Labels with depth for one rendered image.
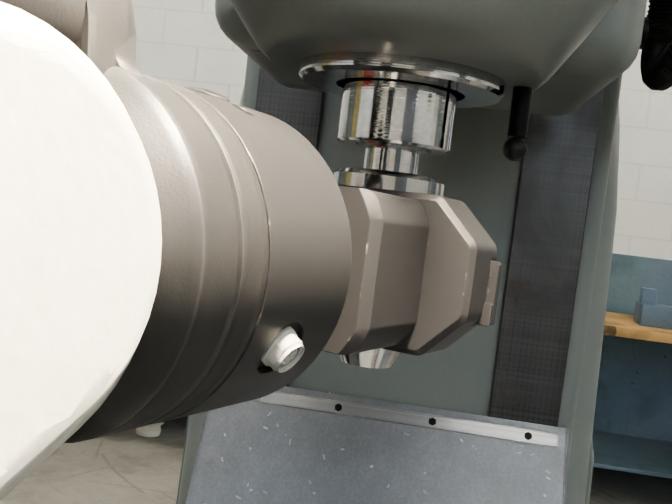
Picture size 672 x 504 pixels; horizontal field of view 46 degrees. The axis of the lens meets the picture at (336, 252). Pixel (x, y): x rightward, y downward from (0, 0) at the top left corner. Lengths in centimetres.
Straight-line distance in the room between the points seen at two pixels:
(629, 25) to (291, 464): 45
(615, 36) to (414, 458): 40
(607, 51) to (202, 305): 33
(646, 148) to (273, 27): 444
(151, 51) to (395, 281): 470
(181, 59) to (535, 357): 427
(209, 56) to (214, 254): 466
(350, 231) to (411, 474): 49
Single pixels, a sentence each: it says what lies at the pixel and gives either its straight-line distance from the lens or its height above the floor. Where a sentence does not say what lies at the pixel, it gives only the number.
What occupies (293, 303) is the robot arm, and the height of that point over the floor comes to 123.
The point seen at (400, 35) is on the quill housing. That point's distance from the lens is 27.
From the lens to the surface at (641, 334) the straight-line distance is 386.
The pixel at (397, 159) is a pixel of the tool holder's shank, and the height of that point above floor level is 127.
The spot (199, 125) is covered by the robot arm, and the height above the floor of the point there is 127.
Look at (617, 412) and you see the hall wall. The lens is 476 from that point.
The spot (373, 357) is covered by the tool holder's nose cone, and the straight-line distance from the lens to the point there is 33.
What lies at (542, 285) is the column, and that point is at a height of 121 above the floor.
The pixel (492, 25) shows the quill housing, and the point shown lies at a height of 132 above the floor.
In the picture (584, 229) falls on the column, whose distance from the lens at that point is 71.
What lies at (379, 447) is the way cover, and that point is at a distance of 71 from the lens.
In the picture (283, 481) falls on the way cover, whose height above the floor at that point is 101.
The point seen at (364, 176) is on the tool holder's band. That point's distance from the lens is 31.
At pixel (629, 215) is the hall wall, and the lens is 466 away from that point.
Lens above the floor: 125
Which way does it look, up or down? 3 degrees down
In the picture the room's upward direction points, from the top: 7 degrees clockwise
